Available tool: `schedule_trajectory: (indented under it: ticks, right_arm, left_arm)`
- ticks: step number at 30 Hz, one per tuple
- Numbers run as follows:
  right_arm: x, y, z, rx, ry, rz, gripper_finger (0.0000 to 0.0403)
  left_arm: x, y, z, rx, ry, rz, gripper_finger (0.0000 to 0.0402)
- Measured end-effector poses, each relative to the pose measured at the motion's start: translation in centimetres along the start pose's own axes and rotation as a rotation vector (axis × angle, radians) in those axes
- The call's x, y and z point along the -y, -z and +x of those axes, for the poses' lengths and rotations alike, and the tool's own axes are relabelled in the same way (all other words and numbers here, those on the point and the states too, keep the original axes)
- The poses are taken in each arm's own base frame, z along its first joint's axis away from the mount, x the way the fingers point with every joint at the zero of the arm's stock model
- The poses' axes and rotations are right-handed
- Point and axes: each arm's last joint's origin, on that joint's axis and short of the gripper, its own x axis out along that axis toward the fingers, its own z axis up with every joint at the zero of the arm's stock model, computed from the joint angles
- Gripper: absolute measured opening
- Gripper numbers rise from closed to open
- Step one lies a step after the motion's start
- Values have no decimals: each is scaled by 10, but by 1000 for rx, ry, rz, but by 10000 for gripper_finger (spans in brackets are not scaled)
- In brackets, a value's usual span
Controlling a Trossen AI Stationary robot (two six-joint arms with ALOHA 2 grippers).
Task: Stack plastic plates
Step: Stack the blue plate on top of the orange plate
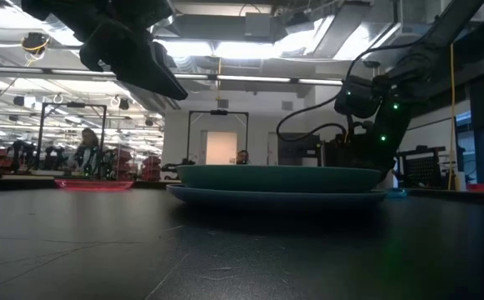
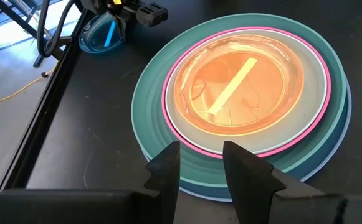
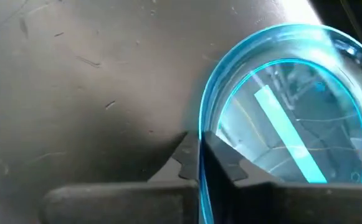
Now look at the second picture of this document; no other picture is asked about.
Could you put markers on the black table edge frame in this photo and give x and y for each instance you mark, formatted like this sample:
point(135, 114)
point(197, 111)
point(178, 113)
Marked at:
point(40, 118)

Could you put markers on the pink plastic plate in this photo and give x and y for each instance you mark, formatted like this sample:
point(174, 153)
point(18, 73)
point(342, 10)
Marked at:
point(163, 93)

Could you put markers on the large green plastic plate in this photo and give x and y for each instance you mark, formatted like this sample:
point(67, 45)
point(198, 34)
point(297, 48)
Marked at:
point(149, 109)

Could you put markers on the large blue plastic plate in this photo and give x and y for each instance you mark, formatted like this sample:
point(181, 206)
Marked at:
point(322, 155)

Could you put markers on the black frame leg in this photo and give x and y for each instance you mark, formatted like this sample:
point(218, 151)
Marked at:
point(18, 21)

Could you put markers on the clear orange plate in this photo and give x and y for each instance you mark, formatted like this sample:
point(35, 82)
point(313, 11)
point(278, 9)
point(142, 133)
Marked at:
point(261, 102)

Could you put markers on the small clear blue plate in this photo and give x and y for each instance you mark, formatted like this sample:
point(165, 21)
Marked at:
point(95, 37)

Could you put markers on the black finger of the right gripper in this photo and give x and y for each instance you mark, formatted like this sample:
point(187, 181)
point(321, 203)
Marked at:
point(151, 14)
point(121, 23)

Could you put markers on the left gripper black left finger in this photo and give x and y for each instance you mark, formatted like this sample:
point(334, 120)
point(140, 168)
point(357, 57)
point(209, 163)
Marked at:
point(165, 186)

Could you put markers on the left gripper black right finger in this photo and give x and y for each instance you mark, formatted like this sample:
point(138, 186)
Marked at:
point(249, 183)

